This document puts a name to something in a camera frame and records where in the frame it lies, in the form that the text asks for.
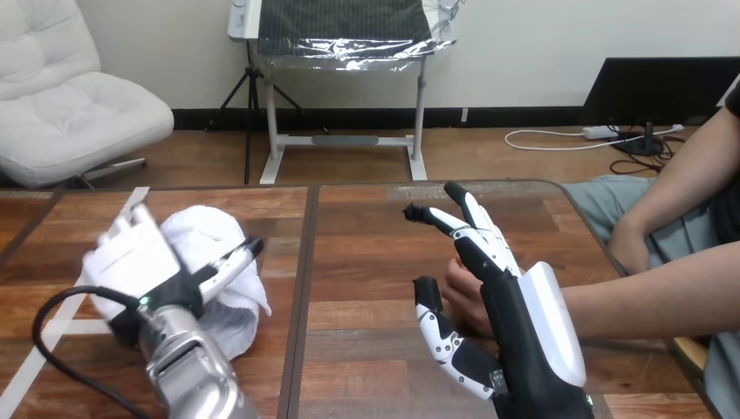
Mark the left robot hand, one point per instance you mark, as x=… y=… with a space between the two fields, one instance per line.
x=136 y=260

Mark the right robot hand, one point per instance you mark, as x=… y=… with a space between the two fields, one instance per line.
x=520 y=341

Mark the person's hand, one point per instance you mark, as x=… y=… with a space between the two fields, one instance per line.
x=465 y=298
x=631 y=248

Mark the white towel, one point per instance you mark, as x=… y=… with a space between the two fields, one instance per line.
x=199 y=231

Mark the person's forearm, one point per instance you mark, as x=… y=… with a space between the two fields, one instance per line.
x=653 y=300
x=688 y=168

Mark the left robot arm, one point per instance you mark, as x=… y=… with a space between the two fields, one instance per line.
x=193 y=370

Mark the person's body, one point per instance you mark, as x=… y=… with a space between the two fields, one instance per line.
x=604 y=196

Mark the wooden chair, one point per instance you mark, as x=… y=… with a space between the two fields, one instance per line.
x=691 y=350

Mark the white power strip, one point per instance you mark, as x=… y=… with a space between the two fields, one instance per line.
x=600 y=132

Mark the dark screen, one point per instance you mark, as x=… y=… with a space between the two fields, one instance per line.
x=653 y=89

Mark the white cushioned chair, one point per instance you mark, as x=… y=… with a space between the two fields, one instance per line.
x=63 y=115

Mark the white desk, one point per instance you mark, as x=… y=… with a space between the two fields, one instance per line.
x=417 y=115

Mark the black tripod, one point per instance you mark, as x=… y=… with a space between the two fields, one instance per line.
x=251 y=98

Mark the foil sheet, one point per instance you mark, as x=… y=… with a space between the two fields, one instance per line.
x=347 y=49

